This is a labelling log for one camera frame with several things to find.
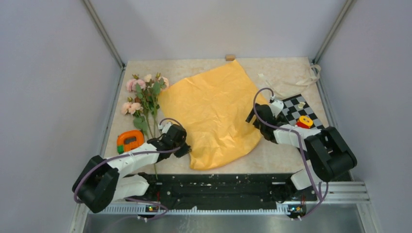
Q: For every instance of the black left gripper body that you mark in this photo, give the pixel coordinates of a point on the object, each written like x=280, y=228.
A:
x=177, y=144

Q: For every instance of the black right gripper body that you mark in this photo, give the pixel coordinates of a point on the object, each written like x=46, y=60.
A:
x=258, y=125

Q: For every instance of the orange yellow wrapping paper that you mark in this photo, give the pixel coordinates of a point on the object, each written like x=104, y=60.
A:
x=212, y=107

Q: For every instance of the pink brown rose stem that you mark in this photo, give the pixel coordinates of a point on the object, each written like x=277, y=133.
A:
x=140, y=109

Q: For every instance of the pink cream rose stem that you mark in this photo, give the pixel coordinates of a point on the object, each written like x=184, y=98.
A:
x=154, y=85

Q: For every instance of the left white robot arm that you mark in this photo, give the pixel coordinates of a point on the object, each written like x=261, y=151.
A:
x=103, y=181

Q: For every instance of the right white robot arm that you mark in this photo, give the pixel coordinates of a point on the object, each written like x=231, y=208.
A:
x=325, y=153

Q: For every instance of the black silver chessboard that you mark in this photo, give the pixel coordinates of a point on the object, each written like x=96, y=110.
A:
x=292, y=112

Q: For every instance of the red oval toy block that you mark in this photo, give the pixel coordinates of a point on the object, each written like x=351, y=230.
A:
x=303, y=125

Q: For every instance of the white chess knight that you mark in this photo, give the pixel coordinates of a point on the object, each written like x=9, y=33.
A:
x=301, y=105

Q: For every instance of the yellow traffic light toy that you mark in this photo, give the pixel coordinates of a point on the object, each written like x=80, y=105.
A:
x=306, y=119

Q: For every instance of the orange tape measure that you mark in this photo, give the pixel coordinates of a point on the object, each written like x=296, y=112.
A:
x=129, y=140

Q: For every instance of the small wooden block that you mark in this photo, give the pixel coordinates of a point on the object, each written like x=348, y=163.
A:
x=230, y=57

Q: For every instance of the cream printed ribbon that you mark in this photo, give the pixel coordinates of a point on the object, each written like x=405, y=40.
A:
x=286, y=89

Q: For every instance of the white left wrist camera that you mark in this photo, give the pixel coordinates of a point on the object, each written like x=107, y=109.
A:
x=164, y=127

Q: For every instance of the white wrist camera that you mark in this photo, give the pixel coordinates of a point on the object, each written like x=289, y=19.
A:
x=276, y=105
x=164, y=127

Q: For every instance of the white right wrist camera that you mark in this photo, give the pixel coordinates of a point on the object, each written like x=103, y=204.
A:
x=276, y=105

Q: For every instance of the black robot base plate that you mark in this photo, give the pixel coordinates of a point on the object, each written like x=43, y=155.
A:
x=222, y=191

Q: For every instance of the aluminium frame rail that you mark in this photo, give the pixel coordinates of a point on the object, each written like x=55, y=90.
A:
x=341, y=207

